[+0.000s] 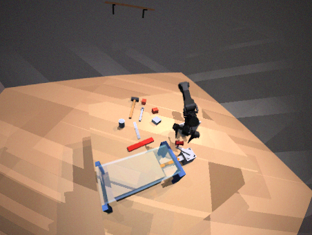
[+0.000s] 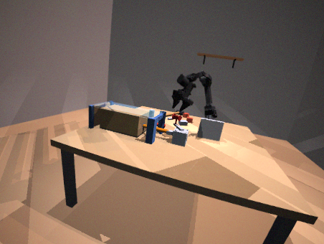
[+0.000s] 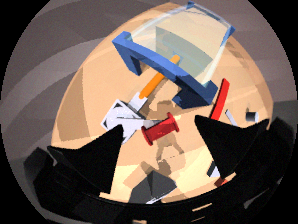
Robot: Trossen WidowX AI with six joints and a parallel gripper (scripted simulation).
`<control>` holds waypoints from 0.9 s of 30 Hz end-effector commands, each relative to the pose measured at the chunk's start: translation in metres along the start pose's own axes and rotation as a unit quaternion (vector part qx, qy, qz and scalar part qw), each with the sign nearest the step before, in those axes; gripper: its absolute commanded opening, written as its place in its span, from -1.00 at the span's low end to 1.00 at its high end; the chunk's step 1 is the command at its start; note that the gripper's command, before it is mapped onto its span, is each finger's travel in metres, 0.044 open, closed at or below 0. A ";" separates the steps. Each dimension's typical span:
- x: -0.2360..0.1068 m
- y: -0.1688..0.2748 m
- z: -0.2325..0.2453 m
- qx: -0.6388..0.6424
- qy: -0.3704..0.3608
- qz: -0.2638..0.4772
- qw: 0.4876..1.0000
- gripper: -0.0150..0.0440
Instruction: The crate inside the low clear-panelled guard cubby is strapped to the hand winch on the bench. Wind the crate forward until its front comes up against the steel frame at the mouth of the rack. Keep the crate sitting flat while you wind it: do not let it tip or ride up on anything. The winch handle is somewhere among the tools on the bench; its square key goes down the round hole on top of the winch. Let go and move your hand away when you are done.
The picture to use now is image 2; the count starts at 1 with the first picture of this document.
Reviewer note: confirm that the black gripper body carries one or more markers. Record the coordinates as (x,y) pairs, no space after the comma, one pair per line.
(185,97)

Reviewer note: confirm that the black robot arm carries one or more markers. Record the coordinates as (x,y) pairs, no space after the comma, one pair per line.
(206,81)

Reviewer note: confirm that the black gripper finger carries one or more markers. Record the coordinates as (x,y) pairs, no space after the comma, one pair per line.
(175,102)
(184,105)

